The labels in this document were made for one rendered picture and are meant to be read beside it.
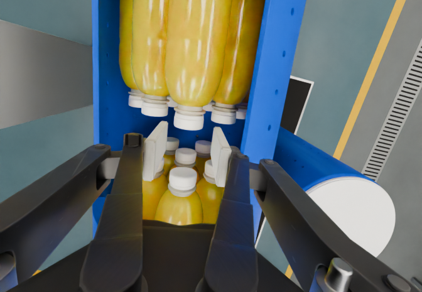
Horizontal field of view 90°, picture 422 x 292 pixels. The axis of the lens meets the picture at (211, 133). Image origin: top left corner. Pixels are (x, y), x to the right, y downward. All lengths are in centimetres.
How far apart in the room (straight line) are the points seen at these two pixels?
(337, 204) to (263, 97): 39
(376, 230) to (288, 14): 55
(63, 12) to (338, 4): 168
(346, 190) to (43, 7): 172
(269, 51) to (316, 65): 141
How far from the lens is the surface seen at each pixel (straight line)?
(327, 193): 55
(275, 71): 25
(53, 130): 176
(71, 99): 113
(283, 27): 26
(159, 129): 18
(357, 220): 63
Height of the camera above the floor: 144
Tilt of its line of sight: 75 degrees down
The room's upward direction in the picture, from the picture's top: 166 degrees clockwise
